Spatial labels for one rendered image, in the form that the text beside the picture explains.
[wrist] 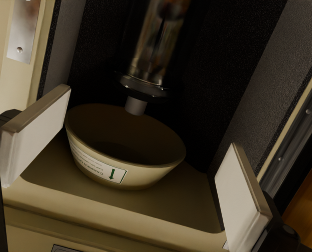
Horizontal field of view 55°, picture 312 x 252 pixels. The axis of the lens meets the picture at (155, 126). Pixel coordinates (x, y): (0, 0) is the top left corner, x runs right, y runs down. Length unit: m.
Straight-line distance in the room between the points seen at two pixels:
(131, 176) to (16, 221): 0.14
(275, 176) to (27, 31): 0.30
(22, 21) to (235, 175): 0.23
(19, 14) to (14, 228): 0.23
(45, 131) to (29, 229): 0.23
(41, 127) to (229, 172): 0.11
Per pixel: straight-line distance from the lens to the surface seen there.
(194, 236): 0.40
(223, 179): 0.19
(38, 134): 0.16
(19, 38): 0.32
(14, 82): 0.33
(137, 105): 0.40
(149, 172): 0.37
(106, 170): 0.37
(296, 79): 0.35
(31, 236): 0.38
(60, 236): 0.38
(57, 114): 0.18
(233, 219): 0.16
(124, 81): 0.35
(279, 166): 0.36
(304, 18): 0.39
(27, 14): 0.31
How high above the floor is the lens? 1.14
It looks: 22 degrees up
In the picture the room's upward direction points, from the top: 160 degrees counter-clockwise
